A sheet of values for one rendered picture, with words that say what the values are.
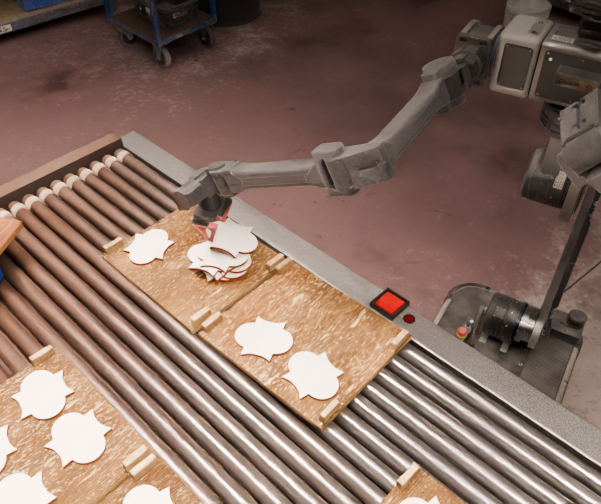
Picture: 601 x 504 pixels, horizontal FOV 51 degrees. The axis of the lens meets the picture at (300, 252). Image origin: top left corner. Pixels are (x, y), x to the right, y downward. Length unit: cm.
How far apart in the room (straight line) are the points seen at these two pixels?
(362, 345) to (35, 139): 312
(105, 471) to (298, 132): 291
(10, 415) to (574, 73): 149
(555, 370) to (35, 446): 180
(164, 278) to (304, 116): 256
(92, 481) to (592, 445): 107
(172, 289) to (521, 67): 105
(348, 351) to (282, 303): 23
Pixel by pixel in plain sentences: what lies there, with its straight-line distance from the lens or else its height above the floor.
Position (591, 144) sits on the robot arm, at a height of 159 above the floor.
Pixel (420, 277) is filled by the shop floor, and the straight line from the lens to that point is 309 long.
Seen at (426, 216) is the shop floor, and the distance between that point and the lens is 343.
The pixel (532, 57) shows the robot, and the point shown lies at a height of 148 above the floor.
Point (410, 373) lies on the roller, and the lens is 158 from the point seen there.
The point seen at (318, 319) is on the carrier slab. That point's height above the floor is 94.
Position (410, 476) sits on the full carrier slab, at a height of 96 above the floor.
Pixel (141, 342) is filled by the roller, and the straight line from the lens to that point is 167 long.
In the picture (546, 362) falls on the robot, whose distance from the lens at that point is 258.
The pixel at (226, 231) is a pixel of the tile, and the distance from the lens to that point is 177.
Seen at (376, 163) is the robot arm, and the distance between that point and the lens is 128.
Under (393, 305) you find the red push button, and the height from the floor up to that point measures 93.
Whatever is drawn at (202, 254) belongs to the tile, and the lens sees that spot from 175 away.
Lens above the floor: 219
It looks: 44 degrees down
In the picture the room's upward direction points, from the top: 1 degrees counter-clockwise
